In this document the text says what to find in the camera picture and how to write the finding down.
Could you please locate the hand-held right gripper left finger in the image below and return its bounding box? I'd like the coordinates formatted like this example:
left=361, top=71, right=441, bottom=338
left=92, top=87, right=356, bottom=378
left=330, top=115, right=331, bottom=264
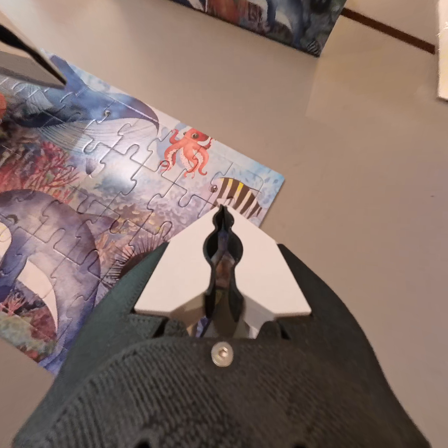
left=134, top=205, right=224, bottom=335

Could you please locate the instruction sheet in plastic sleeve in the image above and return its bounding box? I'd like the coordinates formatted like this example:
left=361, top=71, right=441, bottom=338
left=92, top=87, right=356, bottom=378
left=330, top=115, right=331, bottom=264
left=434, top=0, right=448, bottom=103

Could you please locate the assembled sea jigsaw puzzle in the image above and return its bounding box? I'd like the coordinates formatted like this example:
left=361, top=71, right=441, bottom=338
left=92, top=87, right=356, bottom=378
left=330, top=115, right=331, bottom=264
left=0, top=49, right=286, bottom=376

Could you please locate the illustrated puzzle box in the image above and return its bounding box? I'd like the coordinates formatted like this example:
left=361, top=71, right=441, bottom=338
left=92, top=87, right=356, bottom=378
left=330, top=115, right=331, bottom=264
left=168, top=0, right=348, bottom=57

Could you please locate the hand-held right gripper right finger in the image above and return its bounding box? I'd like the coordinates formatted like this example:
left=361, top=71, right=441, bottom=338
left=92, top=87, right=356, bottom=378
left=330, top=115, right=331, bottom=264
left=224, top=206, right=313, bottom=337

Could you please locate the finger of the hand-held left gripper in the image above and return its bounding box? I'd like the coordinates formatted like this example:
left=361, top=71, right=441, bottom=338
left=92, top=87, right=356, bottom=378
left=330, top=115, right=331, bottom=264
left=0, top=52, right=66, bottom=89
left=0, top=13, right=68, bottom=84

